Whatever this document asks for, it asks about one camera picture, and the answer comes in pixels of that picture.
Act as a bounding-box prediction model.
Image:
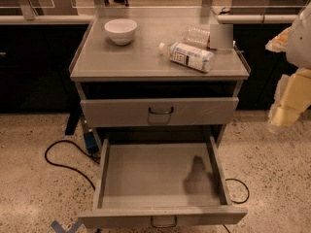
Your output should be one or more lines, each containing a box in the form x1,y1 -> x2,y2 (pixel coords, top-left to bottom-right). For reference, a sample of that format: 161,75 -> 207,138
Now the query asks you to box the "closed upper drawer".
81,97 -> 238,127

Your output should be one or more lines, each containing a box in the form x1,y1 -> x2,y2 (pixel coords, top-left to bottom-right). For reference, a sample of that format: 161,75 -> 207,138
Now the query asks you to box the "blue power adapter box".
84,132 -> 99,154

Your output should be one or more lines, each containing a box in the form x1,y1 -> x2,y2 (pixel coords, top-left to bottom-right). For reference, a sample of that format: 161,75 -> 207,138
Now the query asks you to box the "open middle drawer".
79,137 -> 247,229

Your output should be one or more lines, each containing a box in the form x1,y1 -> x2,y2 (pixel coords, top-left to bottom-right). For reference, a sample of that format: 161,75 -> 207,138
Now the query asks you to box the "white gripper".
265,5 -> 311,134

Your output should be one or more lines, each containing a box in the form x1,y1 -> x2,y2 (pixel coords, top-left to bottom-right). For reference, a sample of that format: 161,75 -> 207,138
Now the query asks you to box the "grey drawer cabinet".
68,6 -> 252,230

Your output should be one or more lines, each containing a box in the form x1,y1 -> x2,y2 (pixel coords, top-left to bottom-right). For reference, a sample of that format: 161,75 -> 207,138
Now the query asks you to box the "white ceramic bowl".
104,18 -> 137,46

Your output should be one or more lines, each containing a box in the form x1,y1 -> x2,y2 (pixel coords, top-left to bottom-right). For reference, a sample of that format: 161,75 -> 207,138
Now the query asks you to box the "clear crushed plastic bottle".
184,26 -> 210,49

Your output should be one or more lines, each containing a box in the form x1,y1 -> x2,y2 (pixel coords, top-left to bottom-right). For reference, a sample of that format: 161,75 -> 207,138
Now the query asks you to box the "black floor cable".
44,139 -> 101,191

